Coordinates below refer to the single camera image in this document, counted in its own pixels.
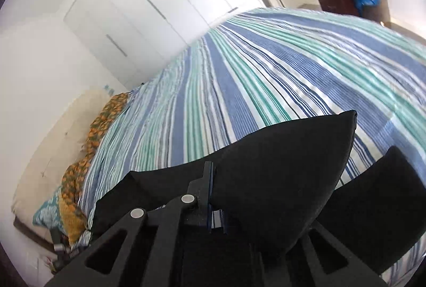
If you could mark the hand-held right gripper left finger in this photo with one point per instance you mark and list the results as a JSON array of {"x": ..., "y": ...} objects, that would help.
[{"x": 209, "y": 187}]

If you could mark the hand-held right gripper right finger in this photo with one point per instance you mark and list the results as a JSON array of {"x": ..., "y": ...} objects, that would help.
[{"x": 314, "y": 240}]

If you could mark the black pants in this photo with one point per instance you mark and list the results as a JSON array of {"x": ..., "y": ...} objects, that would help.
[{"x": 283, "y": 173}]

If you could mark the orange floral blanket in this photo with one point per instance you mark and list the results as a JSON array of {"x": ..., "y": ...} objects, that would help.
[{"x": 100, "y": 127}]

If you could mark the striped blue green bedsheet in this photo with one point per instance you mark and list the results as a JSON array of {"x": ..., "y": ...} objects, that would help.
[{"x": 266, "y": 73}]

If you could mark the beige headboard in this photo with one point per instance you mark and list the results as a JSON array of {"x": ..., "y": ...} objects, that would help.
[{"x": 56, "y": 153}]

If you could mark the teal patterned pillow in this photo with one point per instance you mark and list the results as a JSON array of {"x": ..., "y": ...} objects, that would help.
[{"x": 48, "y": 213}]

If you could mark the white wardrobe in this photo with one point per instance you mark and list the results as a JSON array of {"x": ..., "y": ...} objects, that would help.
[{"x": 149, "y": 7}]

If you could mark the small teal wall socket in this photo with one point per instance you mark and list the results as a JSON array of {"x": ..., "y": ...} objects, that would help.
[{"x": 107, "y": 88}]

